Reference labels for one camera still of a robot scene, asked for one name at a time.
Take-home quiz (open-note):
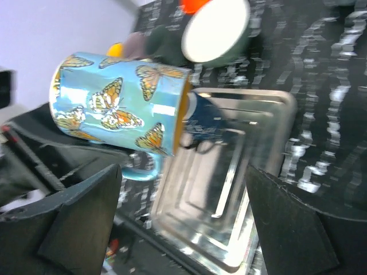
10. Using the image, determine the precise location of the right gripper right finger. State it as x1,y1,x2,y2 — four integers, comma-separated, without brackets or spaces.
245,165,366,274

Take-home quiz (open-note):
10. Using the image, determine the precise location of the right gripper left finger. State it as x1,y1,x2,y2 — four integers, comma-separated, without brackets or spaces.
1,164,122,274

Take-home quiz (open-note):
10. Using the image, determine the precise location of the blue butterfly mug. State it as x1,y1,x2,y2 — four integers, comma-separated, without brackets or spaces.
49,52,191,181

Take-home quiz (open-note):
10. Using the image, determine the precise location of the dark blue mug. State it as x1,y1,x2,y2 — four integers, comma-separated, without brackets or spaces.
180,91,231,154

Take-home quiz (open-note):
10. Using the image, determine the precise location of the mauve grey mug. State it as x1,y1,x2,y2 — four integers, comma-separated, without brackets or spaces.
123,32,147,60

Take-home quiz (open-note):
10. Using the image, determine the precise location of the dark green mug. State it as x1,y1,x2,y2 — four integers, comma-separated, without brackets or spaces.
145,25,188,66

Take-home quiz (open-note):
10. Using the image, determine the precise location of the yellow mug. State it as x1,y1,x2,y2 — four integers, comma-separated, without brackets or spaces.
106,42,124,57

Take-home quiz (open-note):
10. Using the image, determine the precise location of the silver metal tray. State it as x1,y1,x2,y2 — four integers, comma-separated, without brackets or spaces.
151,88,297,274

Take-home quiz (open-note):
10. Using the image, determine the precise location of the white green bowl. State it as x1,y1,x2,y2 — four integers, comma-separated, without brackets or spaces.
181,0,251,68

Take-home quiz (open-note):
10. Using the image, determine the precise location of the orange bowl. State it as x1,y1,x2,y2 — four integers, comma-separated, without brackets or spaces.
179,0,210,14

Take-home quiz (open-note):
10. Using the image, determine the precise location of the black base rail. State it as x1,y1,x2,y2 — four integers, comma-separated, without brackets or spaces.
1,104,204,274

